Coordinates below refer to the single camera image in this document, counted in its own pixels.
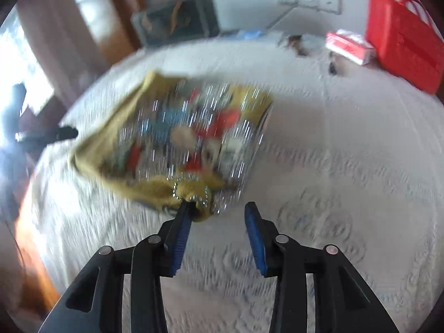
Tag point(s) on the blue and white packet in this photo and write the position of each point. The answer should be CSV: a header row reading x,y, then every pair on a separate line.
x,y
251,34

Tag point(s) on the red tissue pack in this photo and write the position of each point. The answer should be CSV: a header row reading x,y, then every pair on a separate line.
x,y
347,47

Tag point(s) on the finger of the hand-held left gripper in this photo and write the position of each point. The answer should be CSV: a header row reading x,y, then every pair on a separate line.
x,y
52,134

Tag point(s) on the red hard carry case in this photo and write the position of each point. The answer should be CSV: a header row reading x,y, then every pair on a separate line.
x,y
399,41

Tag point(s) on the white power strip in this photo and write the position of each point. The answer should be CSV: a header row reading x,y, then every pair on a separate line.
x,y
322,3

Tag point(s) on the small black cylinder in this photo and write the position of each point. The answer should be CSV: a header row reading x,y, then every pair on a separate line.
x,y
333,69

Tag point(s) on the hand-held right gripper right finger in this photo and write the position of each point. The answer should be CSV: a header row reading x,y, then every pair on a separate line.
x,y
256,239

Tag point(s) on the mustard yellow printed shirt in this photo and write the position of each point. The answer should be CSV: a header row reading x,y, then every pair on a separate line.
x,y
104,138

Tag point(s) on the grey crate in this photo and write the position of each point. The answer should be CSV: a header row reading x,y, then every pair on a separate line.
x,y
208,10

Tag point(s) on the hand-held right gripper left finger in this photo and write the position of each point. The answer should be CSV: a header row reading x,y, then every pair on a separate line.
x,y
180,239

